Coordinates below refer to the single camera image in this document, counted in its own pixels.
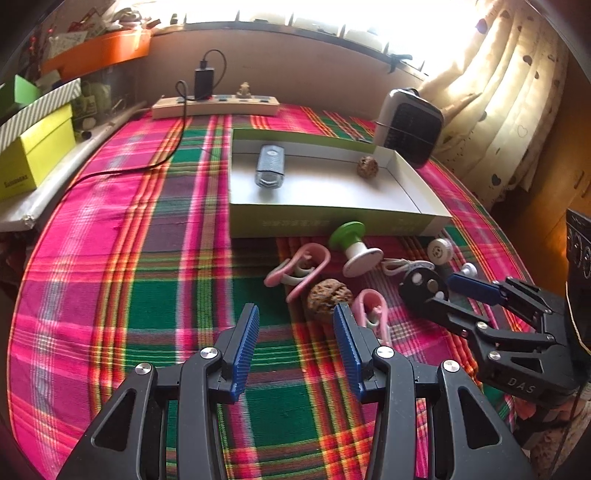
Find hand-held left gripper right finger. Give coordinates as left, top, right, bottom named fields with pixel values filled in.
left=333, top=302, right=536, bottom=480

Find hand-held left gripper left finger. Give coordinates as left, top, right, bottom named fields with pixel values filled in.
left=55, top=303, right=260, bottom=480

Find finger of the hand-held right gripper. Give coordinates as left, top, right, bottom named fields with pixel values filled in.
left=427, top=295, right=559, bottom=366
left=447, top=273, right=566, bottom=332

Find small pink clip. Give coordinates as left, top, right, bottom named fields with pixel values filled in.
left=353, top=289, right=393, bottom=344

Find large walnut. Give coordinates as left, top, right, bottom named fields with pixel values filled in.
left=307, top=278, right=354, bottom=319

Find black and white round gadget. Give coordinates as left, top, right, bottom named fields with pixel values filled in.
left=398, top=268, right=450, bottom=317

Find green and white spool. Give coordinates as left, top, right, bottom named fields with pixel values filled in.
left=329, top=222, right=384, bottom=278

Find pink and white clip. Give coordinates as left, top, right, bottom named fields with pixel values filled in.
left=264, top=243, right=329, bottom=303

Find green and white cardboard box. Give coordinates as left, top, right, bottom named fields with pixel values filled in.
left=228, top=128, right=453, bottom=238

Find white round jar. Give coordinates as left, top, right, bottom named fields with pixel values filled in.
left=426, top=239, right=453, bottom=267

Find plaid tablecloth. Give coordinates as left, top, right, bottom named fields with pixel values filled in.
left=9, top=104, right=555, bottom=480

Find wooden cabinet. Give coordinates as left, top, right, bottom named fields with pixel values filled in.
left=489, top=60, right=591, bottom=278

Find grey desk fan heater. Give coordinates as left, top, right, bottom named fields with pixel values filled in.
left=372, top=88, right=445, bottom=171

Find grey bike light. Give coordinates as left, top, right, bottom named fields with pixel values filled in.
left=254, top=144, right=286, bottom=191

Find cream heart print curtain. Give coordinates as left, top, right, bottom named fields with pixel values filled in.
left=418, top=0, right=573, bottom=208

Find beige power strip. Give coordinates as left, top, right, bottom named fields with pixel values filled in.
left=152, top=95, right=281, bottom=120

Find black charger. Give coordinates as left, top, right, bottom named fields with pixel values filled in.
left=194, top=68, right=216, bottom=100

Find yellow-green box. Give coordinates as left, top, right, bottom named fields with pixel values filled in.
left=0, top=104, right=77, bottom=201

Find striped box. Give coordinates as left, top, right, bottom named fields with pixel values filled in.
left=0, top=78, right=83, bottom=153

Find orange tray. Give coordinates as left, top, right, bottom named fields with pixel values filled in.
left=41, top=30, right=153, bottom=79

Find bright green box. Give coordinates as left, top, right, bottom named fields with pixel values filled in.
left=0, top=75, right=42, bottom=121

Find red berry branches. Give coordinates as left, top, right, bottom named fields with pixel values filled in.
left=25, top=21, right=54, bottom=81

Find white usb cable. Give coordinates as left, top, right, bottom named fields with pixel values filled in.
left=381, top=258, right=435, bottom=278

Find black charger cable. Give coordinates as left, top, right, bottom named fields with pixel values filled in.
left=69, top=50, right=228, bottom=183

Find window frame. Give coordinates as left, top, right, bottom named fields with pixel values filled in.
left=157, top=7, right=430, bottom=77

